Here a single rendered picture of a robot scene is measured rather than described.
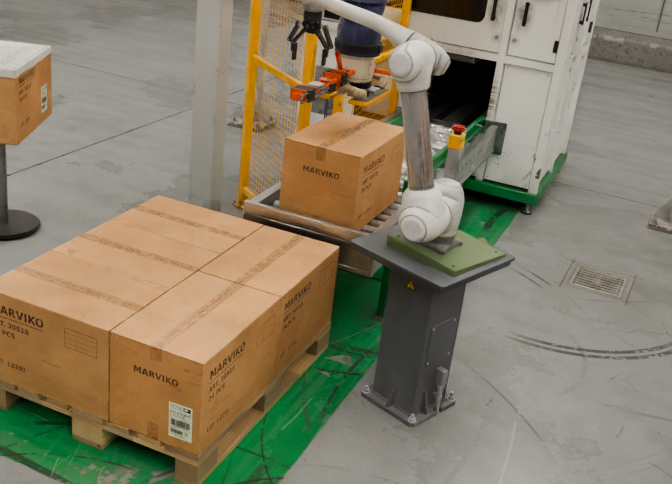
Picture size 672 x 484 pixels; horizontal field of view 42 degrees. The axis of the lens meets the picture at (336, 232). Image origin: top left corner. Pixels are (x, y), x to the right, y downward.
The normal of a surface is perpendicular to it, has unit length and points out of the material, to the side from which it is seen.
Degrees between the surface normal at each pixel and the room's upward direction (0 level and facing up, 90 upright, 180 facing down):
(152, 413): 90
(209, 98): 89
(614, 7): 90
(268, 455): 0
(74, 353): 90
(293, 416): 0
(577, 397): 0
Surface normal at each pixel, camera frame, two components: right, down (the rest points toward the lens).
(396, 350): -0.70, 0.22
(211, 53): -0.40, 0.33
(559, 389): 0.11, -0.91
